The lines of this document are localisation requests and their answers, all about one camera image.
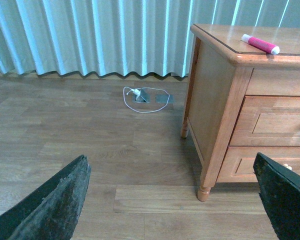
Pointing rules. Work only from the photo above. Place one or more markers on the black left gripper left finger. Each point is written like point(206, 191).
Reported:
point(52, 211)

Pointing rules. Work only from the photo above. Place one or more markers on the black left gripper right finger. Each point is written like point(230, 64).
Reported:
point(280, 196)

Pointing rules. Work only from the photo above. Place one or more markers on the wooden drawer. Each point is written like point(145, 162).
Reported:
point(268, 121)
point(237, 166)

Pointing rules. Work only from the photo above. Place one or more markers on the pink marker white caps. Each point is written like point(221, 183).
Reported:
point(261, 44)

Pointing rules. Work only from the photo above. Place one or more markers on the wooden nightstand cabinet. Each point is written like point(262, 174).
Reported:
point(224, 70)

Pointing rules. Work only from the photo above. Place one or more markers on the white floor charger plug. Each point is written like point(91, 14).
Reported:
point(136, 92)

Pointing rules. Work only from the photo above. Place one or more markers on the open metal floor socket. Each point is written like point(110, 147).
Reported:
point(143, 98)

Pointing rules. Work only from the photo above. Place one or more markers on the closed metal floor socket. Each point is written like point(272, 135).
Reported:
point(163, 99)

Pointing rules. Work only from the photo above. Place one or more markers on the pale green pleated curtain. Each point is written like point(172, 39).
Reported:
point(121, 36)

